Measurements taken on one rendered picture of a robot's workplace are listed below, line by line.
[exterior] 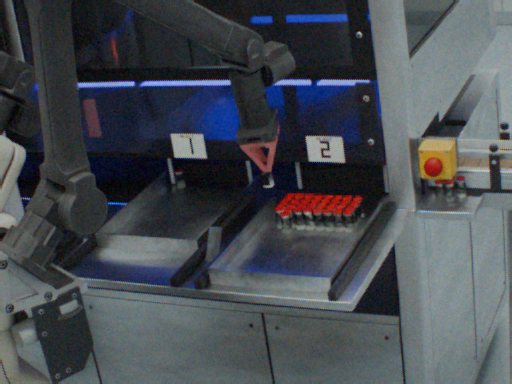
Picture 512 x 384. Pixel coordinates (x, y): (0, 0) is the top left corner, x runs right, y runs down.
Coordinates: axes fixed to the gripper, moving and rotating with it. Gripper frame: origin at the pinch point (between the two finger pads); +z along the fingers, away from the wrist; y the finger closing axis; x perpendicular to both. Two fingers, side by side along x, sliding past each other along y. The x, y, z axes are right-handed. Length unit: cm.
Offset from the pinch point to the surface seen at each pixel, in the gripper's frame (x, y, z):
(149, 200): 41, 41, 28
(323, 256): -5.2, 7.4, 26.7
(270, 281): 3.7, -4.3, 23.3
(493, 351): -37, 91, 128
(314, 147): -3.2, 33.6, 15.5
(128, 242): 38.6, 16.3, 23.8
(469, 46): -40, 90, 21
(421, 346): -21, 22, 66
